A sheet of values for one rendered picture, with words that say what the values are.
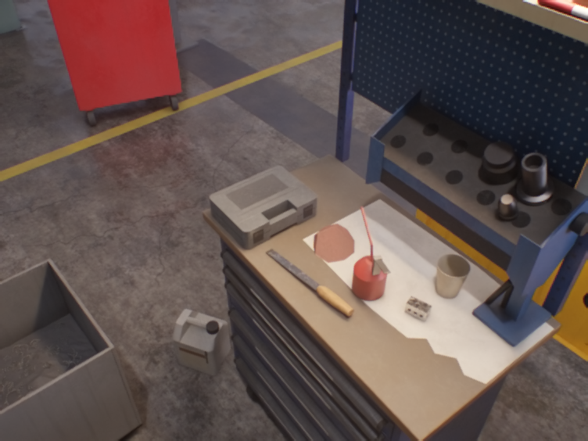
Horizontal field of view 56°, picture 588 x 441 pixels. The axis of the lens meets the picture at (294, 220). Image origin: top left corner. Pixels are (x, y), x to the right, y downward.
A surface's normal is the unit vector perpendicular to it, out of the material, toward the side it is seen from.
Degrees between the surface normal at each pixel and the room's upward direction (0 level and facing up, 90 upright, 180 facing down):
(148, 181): 0
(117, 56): 90
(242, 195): 0
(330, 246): 24
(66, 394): 90
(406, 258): 0
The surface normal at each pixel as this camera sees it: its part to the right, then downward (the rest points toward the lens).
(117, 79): 0.36, 0.62
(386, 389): 0.00, -0.74
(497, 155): -0.37, -0.48
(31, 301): 0.65, 0.51
